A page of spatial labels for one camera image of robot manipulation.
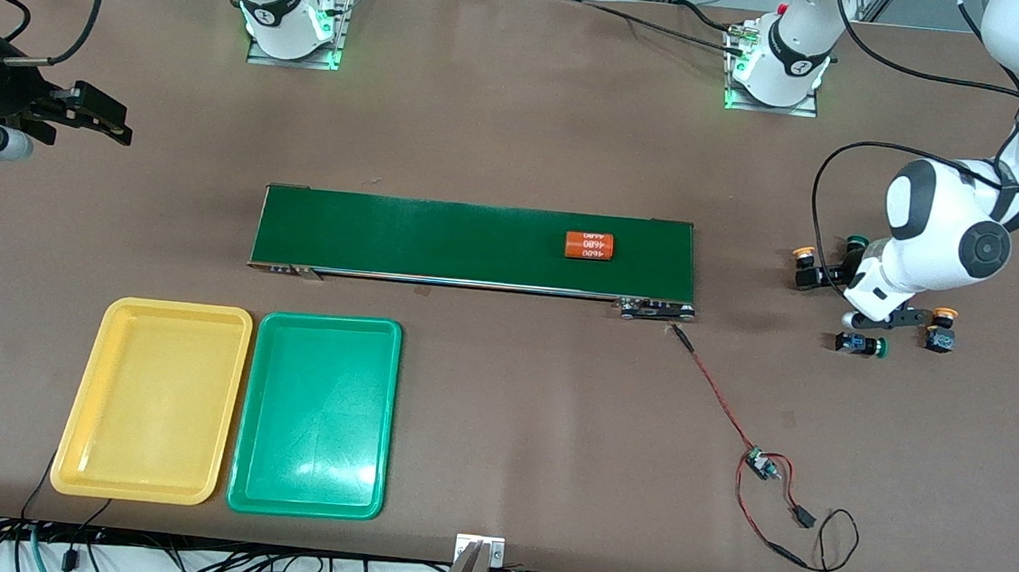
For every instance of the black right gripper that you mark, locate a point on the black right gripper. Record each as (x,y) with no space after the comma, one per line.
(8,94)

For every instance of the green push button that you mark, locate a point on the green push button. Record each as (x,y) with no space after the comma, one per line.
(859,344)
(857,242)

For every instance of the yellow push button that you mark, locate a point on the yellow push button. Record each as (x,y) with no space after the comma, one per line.
(805,252)
(942,338)

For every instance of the orange cylinder white print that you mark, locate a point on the orange cylinder white print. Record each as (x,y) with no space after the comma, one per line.
(589,247)

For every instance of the small green circuit board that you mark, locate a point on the small green circuit board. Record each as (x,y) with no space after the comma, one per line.
(762,464)

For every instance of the yellow plastic tray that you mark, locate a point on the yellow plastic tray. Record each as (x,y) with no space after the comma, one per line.
(153,403)

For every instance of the green conveyor belt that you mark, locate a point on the green conveyor belt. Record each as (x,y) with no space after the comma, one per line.
(431,239)

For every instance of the green plastic tray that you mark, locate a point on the green plastic tray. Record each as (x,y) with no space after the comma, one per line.
(315,416)

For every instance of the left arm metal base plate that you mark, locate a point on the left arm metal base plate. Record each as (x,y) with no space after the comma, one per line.
(773,109)

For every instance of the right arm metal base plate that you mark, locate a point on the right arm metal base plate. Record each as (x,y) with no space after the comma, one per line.
(344,27)

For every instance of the silver metal bracket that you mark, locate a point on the silver metal bracket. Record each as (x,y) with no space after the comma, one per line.
(464,544)

